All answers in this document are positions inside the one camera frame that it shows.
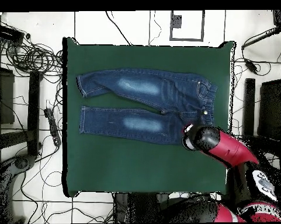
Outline tangled black cable coil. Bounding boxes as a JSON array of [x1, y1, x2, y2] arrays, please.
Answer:
[[4, 39, 64, 78]]

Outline black electronics box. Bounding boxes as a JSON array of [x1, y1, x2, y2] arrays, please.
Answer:
[[0, 23, 25, 43]]

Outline grey rectangular frame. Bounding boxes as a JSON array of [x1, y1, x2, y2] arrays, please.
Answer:
[[169, 10, 205, 43]]

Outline black power adapter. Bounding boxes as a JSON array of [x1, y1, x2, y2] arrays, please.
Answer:
[[244, 58, 259, 75]]

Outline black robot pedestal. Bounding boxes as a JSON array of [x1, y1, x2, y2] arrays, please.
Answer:
[[113, 192, 169, 223]]

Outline dark flat panel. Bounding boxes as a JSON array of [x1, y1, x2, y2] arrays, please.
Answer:
[[256, 78, 281, 141], [0, 66, 15, 125]]

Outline black stand beam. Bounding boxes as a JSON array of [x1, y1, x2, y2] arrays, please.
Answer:
[[26, 70, 41, 157], [242, 78, 256, 137]]

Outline dark grey tripod base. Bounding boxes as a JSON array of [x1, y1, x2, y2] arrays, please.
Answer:
[[0, 153, 37, 223]]

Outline small grey box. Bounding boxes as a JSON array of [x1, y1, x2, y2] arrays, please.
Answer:
[[171, 14, 182, 29]]

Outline black power strip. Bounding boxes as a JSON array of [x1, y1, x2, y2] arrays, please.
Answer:
[[43, 107, 62, 147]]

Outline dark green table cloth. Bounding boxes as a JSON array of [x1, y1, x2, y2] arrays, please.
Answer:
[[62, 37, 235, 198]]

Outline blue denim jeans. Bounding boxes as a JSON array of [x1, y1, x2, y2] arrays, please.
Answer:
[[75, 67, 218, 146]]

